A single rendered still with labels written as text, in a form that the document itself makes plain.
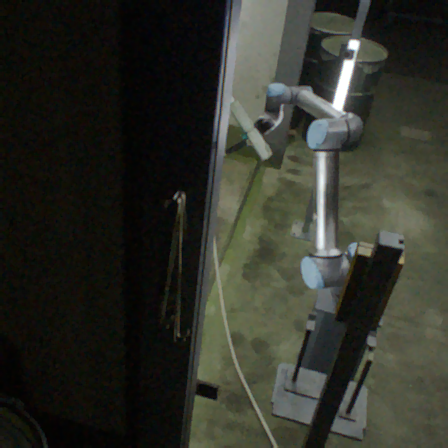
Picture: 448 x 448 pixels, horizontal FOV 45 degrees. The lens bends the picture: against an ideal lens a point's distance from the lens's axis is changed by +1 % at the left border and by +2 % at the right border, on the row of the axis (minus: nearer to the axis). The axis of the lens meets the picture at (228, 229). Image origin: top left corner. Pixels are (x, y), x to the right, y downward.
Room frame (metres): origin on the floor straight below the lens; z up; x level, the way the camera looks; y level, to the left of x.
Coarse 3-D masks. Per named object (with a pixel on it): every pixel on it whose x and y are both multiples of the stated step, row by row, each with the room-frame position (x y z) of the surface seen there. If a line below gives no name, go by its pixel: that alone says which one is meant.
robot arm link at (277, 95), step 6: (270, 84) 2.61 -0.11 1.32; (276, 84) 2.61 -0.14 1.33; (282, 84) 2.62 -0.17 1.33; (270, 90) 2.56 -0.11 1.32; (276, 90) 2.55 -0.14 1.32; (282, 90) 2.56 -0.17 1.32; (288, 90) 2.59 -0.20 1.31; (270, 96) 2.55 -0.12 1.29; (276, 96) 2.55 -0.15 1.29; (282, 96) 2.56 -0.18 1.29; (288, 96) 2.57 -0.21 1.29; (270, 102) 2.55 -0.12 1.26; (276, 102) 2.55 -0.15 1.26; (282, 102) 2.56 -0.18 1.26; (288, 102) 2.57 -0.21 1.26; (270, 108) 2.55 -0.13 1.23; (276, 108) 2.55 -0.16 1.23
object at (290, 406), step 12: (312, 372) 1.28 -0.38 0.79; (276, 396) 1.15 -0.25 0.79; (288, 396) 1.16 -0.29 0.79; (300, 396) 1.17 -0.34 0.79; (360, 396) 1.20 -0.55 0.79; (276, 408) 1.10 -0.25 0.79; (288, 408) 1.11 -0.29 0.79; (300, 408) 1.12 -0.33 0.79; (312, 408) 1.12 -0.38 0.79; (360, 408) 1.15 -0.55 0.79; (300, 420) 1.07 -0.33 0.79; (336, 420) 1.09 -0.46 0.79; (348, 420) 1.10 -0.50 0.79; (360, 420) 1.11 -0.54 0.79; (336, 432) 1.05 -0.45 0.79; (348, 432) 1.05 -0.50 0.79; (360, 432) 1.06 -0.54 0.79
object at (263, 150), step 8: (232, 104) 2.32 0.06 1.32; (232, 112) 2.32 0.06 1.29; (240, 112) 2.31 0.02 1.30; (240, 120) 2.30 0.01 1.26; (248, 120) 2.31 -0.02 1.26; (248, 128) 2.28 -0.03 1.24; (248, 136) 2.28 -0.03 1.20; (256, 136) 2.27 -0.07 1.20; (240, 144) 2.30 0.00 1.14; (256, 144) 2.26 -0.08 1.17; (264, 144) 2.27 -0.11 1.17; (232, 152) 2.32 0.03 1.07; (264, 152) 2.24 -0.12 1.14
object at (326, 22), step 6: (318, 18) 5.46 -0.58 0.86; (324, 18) 5.49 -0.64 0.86; (330, 18) 5.51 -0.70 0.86; (336, 18) 5.53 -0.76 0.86; (342, 18) 5.54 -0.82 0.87; (312, 24) 5.25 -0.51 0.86; (318, 24) 5.27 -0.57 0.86; (324, 24) 5.30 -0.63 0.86; (330, 24) 5.31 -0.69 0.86; (336, 24) 5.33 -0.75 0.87; (342, 24) 5.37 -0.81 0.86; (348, 24) 5.40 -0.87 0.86; (354, 24) 5.41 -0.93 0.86; (330, 30) 5.14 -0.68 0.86; (336, 30) 5.17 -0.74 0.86; (342, 30) 5.19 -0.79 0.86; (348, 30) 5.21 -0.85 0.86
